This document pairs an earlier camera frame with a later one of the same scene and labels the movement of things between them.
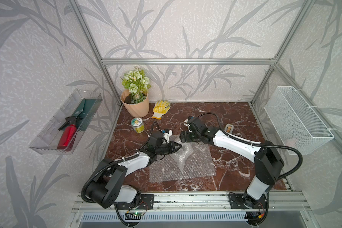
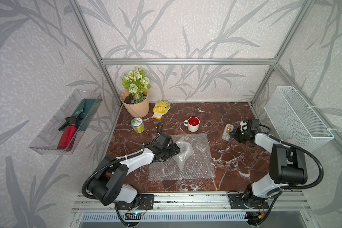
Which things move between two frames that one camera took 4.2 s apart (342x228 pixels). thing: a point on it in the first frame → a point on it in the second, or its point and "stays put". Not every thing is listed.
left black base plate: x=141 y=201 stays put
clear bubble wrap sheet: x=191 y=161 stays put
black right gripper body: x=189 y=137 → x=240 y=136
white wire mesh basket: x=300 y=128 stays put
